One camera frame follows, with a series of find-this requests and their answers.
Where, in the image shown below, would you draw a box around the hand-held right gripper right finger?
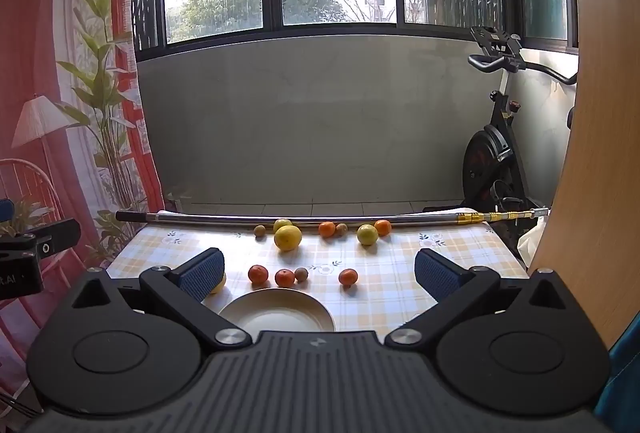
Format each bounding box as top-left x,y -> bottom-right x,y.
385,247 -> 568,350

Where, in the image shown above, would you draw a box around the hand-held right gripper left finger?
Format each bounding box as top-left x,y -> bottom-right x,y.
70,247 -> 253,350

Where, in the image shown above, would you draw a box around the cream round plate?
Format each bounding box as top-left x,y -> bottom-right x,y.
218,289 -> 336,345

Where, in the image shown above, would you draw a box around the large yellow lemon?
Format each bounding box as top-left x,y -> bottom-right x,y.
274,225 -> 303,252

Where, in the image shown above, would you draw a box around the yellow checked floral tablecloth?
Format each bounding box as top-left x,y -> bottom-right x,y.
106,220 -> 530,346

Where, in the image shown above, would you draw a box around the telescopic metal pole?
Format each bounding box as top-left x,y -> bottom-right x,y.
115,207 -> 551,228

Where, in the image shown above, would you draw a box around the white plastic bag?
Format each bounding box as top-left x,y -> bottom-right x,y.
517,208 -> 551,271

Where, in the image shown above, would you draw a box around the black exercise bike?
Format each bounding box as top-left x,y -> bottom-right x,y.
461,26 -> 578,264

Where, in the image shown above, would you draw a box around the printed backdrop curtain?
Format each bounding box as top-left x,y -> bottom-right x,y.
0,0 -> 166,414

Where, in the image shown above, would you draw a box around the wooden board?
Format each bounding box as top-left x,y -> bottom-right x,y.
530,0 -> 640,349

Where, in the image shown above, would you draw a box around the blue cloth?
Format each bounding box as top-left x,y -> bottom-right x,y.
592,323 -> 640,433

